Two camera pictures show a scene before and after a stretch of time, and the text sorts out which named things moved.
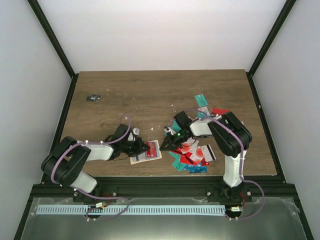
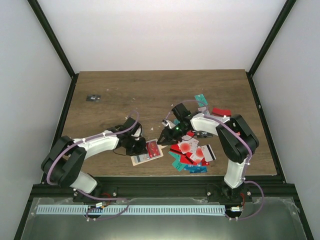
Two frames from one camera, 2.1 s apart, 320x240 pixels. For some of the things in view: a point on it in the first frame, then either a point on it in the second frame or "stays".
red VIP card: x=152 y=151 stays
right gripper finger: x=166 y=145 → x=163 y=138
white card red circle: x=189 y=145 stays
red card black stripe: x=185 y=158 stays
